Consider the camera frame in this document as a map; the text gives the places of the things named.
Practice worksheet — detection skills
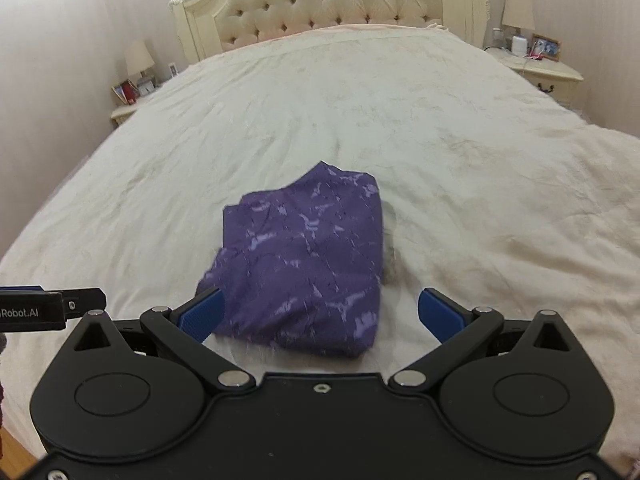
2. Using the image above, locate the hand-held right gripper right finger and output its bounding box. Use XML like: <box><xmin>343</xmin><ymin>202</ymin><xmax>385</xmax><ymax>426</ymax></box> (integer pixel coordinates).
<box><xmin>389</xmin><ymin>287</ymin><xmax>571</xmax><ymax>394</ymax></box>

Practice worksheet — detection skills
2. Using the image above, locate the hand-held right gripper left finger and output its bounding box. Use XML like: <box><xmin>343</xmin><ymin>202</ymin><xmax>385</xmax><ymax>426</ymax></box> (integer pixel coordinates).
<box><xmin>73</xmin><ymin>287</ymin><xmax>253</xmax><ymax>394</ymax></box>

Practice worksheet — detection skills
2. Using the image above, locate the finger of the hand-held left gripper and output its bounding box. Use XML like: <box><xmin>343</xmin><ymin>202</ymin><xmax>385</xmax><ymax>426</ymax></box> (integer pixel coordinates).
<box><xmin>0</xmin><ymin>285</ymin><xmax>108</xmax><ymax>320</ymax></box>

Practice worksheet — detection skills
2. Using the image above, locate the purple patterned hooded jacket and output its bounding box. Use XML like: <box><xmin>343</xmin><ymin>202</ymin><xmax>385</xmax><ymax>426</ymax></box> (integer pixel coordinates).
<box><xmin>195</xmin><ymin>160</ymin><xmax>387</xmax><ymax>361</ymax></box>

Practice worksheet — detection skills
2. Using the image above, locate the cream nightstand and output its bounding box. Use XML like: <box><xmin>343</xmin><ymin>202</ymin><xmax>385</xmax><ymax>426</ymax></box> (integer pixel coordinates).
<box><xmin>110</xmin><ymin>94</ymin><xmax>153</xmax><ymax>129</ymax></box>
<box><xmin>484</xmin><ymin>46</ymin><xmax>584</xmax><ymax>109</ymax></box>

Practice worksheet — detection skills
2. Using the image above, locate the cream bedspread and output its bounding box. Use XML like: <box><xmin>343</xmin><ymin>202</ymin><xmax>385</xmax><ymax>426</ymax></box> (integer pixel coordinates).
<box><xmin>0</xmin><ymin>22</ymin><xmax>640</xmax><ymax>456</ymax></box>

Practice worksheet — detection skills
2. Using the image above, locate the cream shade table lamp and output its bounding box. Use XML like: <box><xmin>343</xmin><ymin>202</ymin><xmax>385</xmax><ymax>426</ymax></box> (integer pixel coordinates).
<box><xmin>501</xmin><ymin>0</ymin><xmax>536</xmax><ymax>42</ymax></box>
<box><xmin>124</xmin><ymin>40</ymin><xmax>155</xmax><ymax>82</ymax></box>

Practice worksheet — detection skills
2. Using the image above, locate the cream tufted headboard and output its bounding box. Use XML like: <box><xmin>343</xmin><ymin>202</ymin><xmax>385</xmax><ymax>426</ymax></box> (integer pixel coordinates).
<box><xmin>169</xmin><ymin>0</ymin><xmax>488</xmax><ymax>63</ymax></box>

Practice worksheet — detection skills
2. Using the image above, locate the red photo frame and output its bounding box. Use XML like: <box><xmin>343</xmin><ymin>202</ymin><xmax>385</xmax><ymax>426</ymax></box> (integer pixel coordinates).
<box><xmin>111</xmin><ymin>79</ymin><xmax>139</xmax><ymax>106</ymax></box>

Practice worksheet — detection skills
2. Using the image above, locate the wooden photo frame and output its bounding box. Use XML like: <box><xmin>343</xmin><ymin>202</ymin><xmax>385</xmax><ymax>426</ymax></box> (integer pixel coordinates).
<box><xmin>530</xmin><ymin>34</ymin><xmax>562</xmax><ymax>64</ymax></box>

